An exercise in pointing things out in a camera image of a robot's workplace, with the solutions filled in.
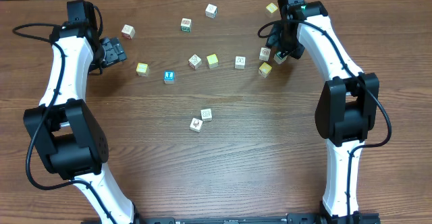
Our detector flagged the yellow block lower right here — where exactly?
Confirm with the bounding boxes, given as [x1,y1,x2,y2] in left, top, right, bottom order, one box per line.
[259,62,272,78]

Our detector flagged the white block red sides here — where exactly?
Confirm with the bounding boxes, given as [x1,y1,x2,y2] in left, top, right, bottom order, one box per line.
[188,54,202,69]

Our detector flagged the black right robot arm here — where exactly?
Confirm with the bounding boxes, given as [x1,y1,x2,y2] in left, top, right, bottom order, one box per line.
[266,0,379,223]

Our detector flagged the yellow framed block left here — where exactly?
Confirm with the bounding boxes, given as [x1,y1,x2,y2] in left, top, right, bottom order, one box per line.
[136,63,149,77]

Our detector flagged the blue block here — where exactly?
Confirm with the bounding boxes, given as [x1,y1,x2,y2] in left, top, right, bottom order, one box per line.
[163,70,175,84]
[200,109,213,121]

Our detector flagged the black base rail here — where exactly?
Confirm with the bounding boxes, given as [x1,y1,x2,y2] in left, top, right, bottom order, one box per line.
[134,213,381,224]

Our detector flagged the yellow block top right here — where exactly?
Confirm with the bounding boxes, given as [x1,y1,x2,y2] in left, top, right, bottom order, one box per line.
[265,3,278,18]

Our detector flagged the white block top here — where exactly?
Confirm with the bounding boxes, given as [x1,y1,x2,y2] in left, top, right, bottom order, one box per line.
[205,4,217,19]

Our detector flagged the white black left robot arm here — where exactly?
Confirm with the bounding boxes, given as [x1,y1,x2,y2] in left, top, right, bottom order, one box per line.
[23,0,143,223]

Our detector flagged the green sided block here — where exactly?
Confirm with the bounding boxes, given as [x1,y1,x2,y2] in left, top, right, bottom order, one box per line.
[180,18,192,32]

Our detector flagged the white block right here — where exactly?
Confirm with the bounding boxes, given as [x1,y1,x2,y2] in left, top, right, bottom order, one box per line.
[259,47,271,61]

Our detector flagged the white block red side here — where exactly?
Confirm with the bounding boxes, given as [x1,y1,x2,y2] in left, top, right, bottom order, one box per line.
[121,24,136,39]

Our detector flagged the white block centre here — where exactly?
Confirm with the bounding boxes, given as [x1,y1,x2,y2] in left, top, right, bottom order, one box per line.
[234,56,246,69]

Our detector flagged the green top block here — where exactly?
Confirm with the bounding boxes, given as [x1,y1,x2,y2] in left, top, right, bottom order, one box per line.
[273,52,288,65]

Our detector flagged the acorn wooden block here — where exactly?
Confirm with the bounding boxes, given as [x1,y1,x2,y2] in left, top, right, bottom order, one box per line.
[190,118,203,132]

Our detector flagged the yellow top block centre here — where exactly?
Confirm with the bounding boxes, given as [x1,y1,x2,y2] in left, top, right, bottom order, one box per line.
[207,54,219,69]

